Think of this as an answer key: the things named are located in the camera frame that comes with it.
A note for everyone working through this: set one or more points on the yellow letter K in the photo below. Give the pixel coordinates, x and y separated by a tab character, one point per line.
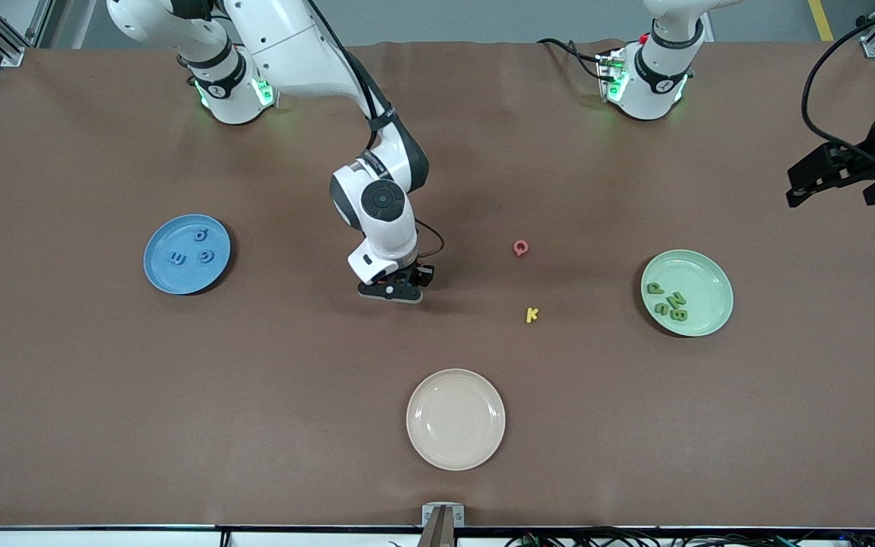
532	314

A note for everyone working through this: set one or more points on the blue letter m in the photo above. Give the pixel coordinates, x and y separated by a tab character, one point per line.
177	258

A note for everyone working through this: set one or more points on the brown table mat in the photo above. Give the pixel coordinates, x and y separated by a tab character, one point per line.
437	152

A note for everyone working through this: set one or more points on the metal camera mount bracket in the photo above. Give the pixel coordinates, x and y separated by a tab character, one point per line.
443	524

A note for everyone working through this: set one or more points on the blue capital letter G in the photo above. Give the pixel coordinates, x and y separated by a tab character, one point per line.
206	256

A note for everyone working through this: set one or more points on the beige plate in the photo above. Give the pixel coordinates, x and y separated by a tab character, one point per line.
456	419

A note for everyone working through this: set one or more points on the green plate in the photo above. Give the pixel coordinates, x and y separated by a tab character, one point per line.
703	289

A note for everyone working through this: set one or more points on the metal base connector bracket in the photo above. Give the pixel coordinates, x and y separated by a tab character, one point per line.
611	76
264	93

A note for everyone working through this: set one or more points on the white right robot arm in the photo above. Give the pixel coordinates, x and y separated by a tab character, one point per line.
293	45

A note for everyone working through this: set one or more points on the blue plate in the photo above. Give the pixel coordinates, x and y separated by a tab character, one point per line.
179	281

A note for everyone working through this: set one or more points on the blue lowercase letter g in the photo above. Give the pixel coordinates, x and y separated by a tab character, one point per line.
201	234

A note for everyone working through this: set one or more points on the pink letter Q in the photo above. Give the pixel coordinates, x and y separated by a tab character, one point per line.
520	248

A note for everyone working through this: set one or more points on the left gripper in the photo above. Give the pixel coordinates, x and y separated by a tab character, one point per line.
857	160

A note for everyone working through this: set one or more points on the green letter B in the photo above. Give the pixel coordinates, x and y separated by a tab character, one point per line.
678	313

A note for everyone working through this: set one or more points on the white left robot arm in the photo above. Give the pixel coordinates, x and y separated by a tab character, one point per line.
658	76

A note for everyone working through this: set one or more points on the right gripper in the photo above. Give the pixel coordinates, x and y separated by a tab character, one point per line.
416	273

